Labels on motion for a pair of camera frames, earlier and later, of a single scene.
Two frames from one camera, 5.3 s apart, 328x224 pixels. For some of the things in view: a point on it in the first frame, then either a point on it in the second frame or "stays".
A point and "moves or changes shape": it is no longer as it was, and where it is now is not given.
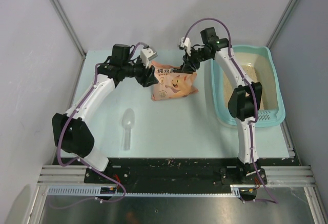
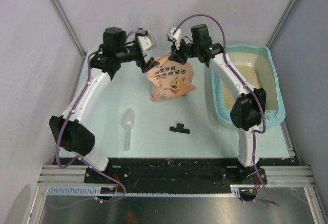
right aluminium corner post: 287,11 stays
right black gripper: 188,62 → 173,57
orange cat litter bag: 172,84 moves or changes shape
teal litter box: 256,63 stays
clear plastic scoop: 128,119 stays
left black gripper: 147,78 → 151,62
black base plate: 181,171 stays
